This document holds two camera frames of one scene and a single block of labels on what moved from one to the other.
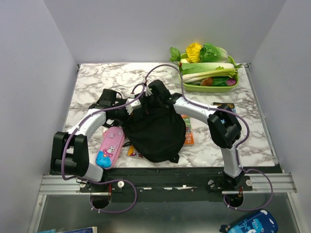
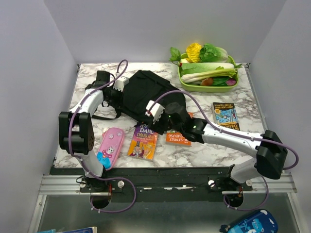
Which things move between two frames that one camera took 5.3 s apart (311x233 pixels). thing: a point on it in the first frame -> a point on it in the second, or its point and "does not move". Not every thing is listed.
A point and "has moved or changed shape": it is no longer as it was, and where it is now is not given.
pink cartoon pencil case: (111, 142) does not move
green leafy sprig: (175, 56) does not move
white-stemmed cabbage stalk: (194, 77) does not move
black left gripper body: (121, 114) -> (114, 97)
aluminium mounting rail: (262, 184) does not move
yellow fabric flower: (193, 51) does not move
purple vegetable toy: (231, 82) does not move
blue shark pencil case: (262, 221) does not move
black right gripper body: (156, 101) -> (164, 123)
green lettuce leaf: (209, 53) does not move
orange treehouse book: (189, 139) has moved or changed shape
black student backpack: (156, 130) has moved or changed shape
